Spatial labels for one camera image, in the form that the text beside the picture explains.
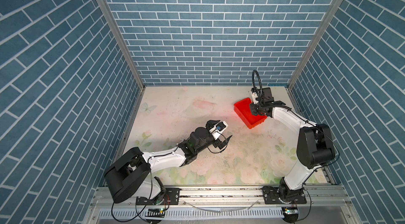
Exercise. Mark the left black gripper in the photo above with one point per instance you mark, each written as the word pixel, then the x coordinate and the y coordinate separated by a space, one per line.
pixel 217 143

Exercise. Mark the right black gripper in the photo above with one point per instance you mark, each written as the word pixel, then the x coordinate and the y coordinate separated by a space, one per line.
pixel 252 106

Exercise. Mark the red plastic bin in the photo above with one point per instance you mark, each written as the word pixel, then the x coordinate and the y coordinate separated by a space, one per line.
pixel 242 109

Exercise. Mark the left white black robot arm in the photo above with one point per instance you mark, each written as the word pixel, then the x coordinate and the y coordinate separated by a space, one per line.
pixel 131 174

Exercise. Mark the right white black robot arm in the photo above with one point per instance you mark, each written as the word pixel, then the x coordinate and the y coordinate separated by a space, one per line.
pixel 315 147

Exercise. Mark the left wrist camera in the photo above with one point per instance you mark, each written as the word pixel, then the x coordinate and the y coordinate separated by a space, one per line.
pixel 218 131

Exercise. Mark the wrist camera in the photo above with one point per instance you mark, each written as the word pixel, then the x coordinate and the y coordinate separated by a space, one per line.
pixel 218 131
pixel 254 94

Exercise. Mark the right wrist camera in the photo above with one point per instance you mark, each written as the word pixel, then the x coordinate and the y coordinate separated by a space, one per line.
pixel 254 94

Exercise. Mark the white slotted cable duct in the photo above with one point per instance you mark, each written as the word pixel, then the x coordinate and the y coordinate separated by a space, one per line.
pixel 191 213

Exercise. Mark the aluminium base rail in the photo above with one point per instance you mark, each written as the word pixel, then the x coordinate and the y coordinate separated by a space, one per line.
pixel 325 204

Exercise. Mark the aluminium corner post right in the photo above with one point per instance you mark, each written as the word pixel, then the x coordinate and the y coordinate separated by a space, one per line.
pixel 326 20

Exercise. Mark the aluminium corner post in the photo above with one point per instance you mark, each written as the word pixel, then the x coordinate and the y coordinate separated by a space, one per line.
pixel 326 20
pixel 106 11

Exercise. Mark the aluminium corner post left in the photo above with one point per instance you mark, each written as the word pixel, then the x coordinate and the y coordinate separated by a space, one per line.
pixel 106 11

